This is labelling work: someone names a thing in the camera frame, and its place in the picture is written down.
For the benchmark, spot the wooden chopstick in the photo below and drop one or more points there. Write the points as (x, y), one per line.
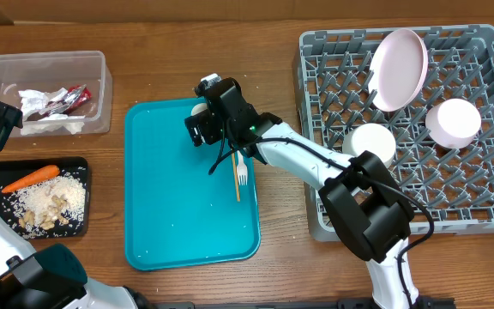
(235, 175)

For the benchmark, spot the large white plate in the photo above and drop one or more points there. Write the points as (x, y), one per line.
(399, 67)

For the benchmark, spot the white bowl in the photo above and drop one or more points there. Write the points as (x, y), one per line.
(374, 138)

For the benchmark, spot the white tissue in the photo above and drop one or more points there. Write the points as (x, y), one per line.
(33, 101)

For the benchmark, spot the teal plastic serving tray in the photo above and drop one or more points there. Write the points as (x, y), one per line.
(176, 212)

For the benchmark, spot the clear plastic bin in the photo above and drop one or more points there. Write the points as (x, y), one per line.
(50, 71)

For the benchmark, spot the pile of rice and peanuts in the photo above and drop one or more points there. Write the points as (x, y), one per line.
(52, 209)

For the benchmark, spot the white paper cup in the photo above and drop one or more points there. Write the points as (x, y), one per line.
(201, 107)

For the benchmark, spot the black food waste tray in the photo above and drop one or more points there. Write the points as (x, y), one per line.
(77, 167)

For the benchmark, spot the grey plastic dishwasher rack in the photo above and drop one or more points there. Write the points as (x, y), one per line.
(332, 74)

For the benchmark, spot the white plastic fork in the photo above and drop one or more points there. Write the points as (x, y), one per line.
(242, 170)

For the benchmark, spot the pink bowl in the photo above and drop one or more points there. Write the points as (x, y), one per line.
(453, 123)

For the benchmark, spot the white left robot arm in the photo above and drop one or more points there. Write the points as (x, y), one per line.
(52, 278)

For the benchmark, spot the red snack wrapper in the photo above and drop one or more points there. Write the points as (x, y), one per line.
(72, 100)

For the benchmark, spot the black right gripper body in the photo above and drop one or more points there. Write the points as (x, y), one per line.
(200, 132)

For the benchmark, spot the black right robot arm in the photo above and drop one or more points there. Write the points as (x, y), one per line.
(368, 211)

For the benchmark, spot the orange carrot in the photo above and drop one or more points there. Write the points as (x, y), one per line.
(38, 176)

